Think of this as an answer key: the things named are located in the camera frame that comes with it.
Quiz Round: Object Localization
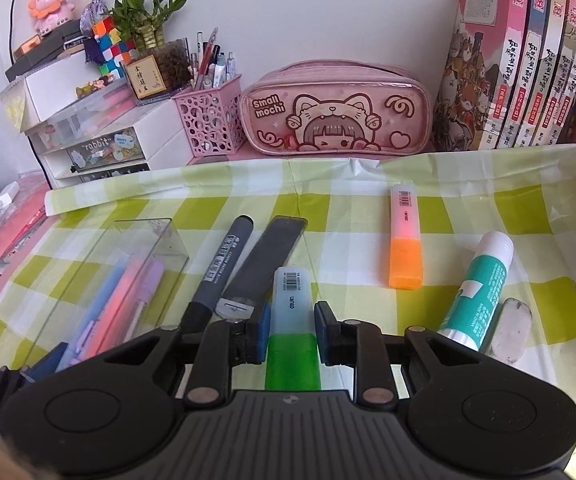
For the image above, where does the green highlighter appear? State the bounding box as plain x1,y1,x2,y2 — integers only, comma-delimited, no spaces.
265,266,321,391

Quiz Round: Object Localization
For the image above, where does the orange highlighter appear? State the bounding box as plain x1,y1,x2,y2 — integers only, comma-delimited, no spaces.
389,184,423,290

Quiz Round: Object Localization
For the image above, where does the lilac white pen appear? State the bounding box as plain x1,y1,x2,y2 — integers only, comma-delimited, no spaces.
113,257,164,348

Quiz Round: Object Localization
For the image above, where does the pink pen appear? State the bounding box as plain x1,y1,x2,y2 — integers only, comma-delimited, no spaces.
81,257,146,360

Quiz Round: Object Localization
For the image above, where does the blue pen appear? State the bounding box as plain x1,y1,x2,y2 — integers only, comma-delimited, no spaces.
19,257,134,384

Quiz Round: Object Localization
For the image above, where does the grey black marker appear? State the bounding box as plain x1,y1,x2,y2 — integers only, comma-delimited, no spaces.
178,214,254,334

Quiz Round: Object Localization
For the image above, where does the teal glue stick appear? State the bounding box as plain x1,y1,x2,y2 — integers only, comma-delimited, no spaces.
438,231,514,351

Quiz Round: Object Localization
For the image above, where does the clear plastic box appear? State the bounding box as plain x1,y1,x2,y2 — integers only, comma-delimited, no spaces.
21,218,189,382

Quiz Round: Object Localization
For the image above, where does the green checkered tablecloth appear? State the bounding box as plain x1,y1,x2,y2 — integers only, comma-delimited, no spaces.
0,142,576,476

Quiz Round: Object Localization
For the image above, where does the white eraser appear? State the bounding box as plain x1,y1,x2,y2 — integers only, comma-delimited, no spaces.
486,298,533,364

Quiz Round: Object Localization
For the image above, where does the pink perforated pen holder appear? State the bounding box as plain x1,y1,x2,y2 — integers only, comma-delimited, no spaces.
174,75,245,158

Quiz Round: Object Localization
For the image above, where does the pink cat pencil case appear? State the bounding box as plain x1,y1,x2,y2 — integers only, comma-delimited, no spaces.
239,60,432,156

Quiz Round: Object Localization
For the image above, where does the white drawer organizer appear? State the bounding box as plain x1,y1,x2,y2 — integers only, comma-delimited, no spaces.
0,52,192,188

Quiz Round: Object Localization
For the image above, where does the glass planter with label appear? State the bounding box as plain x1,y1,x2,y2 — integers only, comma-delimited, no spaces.
125,39,192,103

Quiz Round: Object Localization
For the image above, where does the pink cat book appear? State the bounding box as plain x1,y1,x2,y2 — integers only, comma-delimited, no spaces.
433,0,527,152

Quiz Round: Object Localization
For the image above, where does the blue spine book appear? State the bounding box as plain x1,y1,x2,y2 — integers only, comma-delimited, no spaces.
497,0,548,148

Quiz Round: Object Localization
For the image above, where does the rubik's cube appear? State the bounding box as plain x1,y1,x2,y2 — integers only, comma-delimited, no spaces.
92,16,138,78

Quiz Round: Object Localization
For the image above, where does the lucky bamboo plant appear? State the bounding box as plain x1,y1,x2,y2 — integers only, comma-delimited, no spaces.
110,0,188,52

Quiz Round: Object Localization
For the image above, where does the black box on organizer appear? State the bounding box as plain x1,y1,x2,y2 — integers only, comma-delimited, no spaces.
5,20,84,82

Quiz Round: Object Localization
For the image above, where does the pink spine book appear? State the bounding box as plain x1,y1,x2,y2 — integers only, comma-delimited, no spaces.
532,0,576,145

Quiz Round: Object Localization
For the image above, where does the yellow spine book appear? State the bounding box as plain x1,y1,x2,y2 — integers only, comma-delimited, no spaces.
513,0,566,148

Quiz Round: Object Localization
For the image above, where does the orange lion toy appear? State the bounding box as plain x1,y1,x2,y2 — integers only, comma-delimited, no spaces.
28,0,75,38

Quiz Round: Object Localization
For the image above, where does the black cable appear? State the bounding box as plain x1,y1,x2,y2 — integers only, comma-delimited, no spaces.
6,0,22,61

